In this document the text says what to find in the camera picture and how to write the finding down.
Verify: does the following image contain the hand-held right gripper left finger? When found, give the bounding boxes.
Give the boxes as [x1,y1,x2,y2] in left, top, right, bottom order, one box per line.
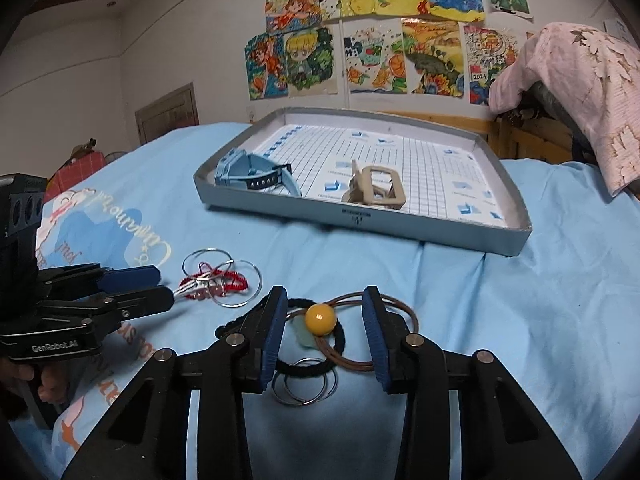
[60,286,288,480]

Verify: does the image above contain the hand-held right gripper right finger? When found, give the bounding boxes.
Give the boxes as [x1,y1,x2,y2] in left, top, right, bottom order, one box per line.
[362,286,583,480]

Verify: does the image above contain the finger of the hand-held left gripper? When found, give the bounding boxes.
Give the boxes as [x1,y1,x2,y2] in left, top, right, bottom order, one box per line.
[37,285,176,332]
[40,262,162,302]

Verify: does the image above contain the large silver hoop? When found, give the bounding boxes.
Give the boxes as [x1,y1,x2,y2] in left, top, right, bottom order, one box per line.
[206,259,264,309]
[182,248,234,283]

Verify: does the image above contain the small silver rings bunch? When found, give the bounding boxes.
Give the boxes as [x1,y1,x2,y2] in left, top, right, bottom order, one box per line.
[272,357,339,406]

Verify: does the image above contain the black hair tie yellow ball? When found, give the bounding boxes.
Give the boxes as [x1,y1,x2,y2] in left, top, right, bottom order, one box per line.
[215,297,352,377]

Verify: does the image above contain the grey cardboard tray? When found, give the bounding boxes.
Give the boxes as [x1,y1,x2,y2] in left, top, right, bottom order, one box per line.
[193,107,532,257]

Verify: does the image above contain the person's left hand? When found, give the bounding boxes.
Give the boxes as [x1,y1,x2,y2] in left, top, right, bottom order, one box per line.
[27,360,73,406]

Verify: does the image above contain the pale green pendant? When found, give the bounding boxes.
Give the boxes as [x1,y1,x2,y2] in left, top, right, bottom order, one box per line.
[292,321,319,349]

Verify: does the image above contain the red bag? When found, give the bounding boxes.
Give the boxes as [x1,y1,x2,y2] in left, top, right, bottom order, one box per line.
[47,138,109,196]

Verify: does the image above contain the beige hair claw clip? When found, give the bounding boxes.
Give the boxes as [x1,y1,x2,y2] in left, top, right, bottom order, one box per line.
[341,159,405,212]

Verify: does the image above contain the brown wooden door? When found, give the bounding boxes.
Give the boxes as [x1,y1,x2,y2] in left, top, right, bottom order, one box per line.
[134,82,201,145]

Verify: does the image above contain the dark cloth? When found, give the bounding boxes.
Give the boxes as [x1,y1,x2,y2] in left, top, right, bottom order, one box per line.
[517,80,603,163]

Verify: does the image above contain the pink flowered blanket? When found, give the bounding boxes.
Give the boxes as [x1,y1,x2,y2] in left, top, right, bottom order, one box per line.
[488,22,640,196]

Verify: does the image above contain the thin brown hair ties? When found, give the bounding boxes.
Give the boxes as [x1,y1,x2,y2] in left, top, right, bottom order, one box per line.
[314,293,417,372]

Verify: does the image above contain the group of colourful wall drawings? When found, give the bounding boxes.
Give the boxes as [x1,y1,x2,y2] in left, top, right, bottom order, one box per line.
[244,0,534,107]

